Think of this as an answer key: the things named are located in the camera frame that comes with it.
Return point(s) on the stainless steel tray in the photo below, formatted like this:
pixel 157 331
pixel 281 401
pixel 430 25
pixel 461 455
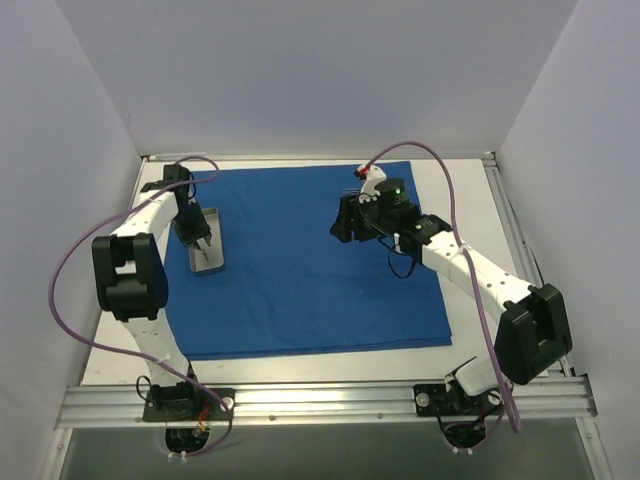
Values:
pixel 217 264

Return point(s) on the aluminium front frame rail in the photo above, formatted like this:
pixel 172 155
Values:
pixel 119 406

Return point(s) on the aluminium right frame rail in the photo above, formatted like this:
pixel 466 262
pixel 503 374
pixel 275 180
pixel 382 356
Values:
pixel 525 260

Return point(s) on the aluminium back frame rail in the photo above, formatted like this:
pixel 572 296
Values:
pixel 403 153

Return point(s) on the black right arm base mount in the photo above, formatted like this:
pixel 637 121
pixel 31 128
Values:
pixel 450 400

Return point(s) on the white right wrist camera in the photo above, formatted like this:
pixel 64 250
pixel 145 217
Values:
pixel 371 176

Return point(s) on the aluminium frame rail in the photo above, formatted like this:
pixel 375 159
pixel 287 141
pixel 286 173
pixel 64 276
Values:
pixel 403 153
pixel 119 406
pixel 525 260

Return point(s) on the blue surgical cloth wrap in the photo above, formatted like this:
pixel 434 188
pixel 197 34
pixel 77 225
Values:
pixel 289 287

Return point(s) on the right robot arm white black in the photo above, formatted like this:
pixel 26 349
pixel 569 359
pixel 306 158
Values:
pixel 431 242

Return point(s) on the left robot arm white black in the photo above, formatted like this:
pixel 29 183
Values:
pixel 132 285

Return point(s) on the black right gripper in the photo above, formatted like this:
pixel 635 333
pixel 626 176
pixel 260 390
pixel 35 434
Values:
pixel 351 218

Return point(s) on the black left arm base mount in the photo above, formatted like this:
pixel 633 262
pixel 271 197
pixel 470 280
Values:
pixel 180 403

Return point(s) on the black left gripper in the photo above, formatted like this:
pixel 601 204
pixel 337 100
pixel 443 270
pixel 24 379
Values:
pixel 195 233

